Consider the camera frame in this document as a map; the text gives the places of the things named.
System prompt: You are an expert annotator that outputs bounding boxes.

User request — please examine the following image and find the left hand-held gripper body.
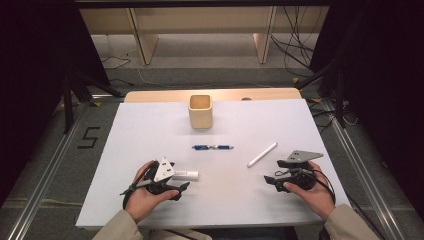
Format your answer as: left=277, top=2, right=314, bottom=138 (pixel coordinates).
left=143, top=157, right=176, bottom=195

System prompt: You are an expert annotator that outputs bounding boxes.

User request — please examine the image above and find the dark curtain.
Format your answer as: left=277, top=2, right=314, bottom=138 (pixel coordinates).
left=0, top=0, right=112, bottom=204
left=309, top=0, right=424, bottom=219

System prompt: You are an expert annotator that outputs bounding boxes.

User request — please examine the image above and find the white pen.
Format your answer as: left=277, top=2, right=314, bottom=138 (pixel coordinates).
left=246, top=142, right=278, bottom=169

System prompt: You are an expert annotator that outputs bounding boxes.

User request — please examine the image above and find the blue pen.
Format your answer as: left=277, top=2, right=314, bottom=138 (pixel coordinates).
left=191, top=144, right=234, bottom=151

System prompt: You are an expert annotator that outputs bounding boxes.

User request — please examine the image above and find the black metal stand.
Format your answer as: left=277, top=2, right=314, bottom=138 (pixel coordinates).
left=60, top=68, right=124, bottom=135
left=294, top=59, right=348, bottom=130

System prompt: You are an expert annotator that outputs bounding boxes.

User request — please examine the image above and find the black strap cable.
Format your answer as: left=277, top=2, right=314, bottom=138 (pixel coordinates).
left=311, top=169, right=337, bottom=205
left=119, top=162, right=158, bottom=210

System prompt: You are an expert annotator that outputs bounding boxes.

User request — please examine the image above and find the thin black floor cable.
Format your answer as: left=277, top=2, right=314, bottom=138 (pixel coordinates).
left=100, top=55, right=132, bottom=71

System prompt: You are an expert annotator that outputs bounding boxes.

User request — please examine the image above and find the short white tube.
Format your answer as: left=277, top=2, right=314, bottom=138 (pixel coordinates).
left=172, top=170, right=200, bottom=182

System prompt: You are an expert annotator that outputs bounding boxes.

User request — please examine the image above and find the person's right hand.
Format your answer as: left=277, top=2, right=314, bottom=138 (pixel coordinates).
left=283, top=161, right=336, bottom=221

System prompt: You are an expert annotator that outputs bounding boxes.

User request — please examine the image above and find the aluminium floor rail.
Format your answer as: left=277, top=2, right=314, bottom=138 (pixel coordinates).
left=6, top=102, right=89, bottom=240
left=322, top=99, right=407, bottom=240

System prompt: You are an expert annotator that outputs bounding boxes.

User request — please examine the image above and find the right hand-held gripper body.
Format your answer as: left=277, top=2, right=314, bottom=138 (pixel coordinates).
left=283, top=150, right=324, bottom=192

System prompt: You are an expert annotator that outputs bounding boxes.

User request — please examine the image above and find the person's left hand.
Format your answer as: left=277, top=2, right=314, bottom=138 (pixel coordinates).
left=124, top=160, right=179, bottom=224

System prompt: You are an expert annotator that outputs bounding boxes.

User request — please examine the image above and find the beige square pen holder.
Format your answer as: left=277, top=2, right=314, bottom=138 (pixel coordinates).
left=187, top=94, right=214, bottom=130

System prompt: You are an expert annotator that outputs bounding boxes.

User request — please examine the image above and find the light wooden desk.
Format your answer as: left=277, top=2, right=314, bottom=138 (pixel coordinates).
left=79, top=6, right=329, bottom=66

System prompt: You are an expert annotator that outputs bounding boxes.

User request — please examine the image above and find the bundle of black cables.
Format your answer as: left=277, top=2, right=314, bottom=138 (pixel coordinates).
left=269, top=6, right=322, bottom=78

